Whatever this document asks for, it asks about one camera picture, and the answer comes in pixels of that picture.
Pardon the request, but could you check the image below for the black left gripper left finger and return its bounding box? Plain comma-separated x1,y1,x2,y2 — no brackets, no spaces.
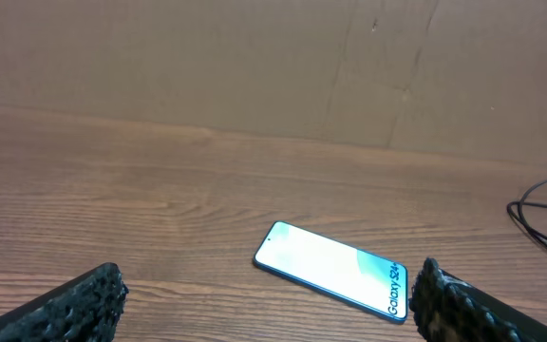
0,262,128,342

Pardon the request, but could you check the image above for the Samsung Galaxy smartphone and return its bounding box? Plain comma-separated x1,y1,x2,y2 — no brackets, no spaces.
254,221,408,324

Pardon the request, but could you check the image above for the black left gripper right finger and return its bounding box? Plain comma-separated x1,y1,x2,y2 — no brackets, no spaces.
409,257,547,342

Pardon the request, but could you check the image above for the black charger cable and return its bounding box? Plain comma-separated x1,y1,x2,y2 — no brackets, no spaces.
506,170,547,268

